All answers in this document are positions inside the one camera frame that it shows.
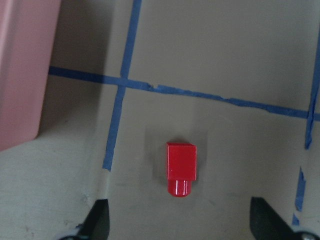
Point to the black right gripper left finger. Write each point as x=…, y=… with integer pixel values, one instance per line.
x=96, y=225

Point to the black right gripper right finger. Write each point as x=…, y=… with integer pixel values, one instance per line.
x=265, y=223

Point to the red toy block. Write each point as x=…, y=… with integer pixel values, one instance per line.
x=181, y=168

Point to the pink plastic box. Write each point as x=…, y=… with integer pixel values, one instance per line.
x=27, y=32

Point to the brown paper table cover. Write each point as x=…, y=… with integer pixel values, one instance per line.
x=232, y=77

